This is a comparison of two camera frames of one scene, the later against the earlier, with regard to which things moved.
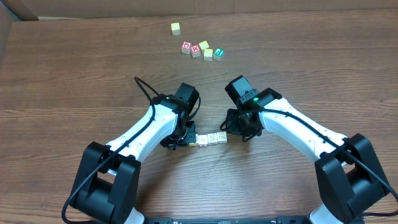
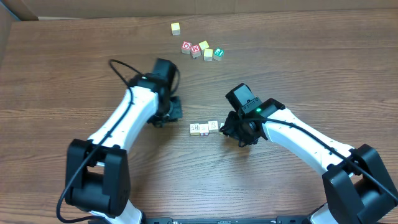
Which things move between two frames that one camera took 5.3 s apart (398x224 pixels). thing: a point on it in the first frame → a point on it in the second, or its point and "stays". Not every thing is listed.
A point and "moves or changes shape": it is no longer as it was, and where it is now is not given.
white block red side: [212, 139] → [212, 126]
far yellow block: [176, 28] stays
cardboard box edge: [15, 10] stays
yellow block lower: [208, 55] stays
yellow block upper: [204, 45] stays
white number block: [203, 140] → [204, 129]
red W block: [196, 51] stays
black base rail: [228, 220] stays
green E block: [217, 54] stays
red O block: [186, 47] stays
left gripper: [189, 135] → [175, 111]
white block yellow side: [196, 143] moves or changes shape
